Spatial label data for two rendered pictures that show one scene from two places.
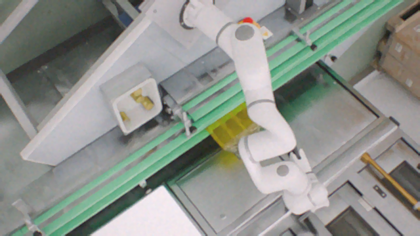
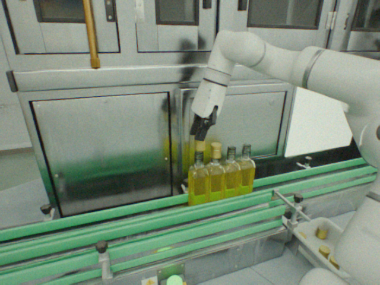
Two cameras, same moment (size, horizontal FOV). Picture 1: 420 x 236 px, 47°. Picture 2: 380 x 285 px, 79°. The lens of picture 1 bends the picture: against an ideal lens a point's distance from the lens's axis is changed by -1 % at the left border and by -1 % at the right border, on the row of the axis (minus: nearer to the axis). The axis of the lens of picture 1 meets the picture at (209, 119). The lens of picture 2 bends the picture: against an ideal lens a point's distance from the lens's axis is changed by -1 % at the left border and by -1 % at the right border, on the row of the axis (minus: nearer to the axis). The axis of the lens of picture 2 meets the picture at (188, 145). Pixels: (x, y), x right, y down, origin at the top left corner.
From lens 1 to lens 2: 146 cm
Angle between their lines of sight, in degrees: 33
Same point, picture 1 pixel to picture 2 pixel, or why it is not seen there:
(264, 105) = not seen: outside the picture
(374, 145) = (72, 68)
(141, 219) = (313, 138)
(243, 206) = (252, 100)
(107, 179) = (340, 183)
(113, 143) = (321, 210)
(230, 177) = (240, 133)
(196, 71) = (249, 257)
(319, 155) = (143, 102)
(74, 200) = (363, 179)
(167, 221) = (303, 126)
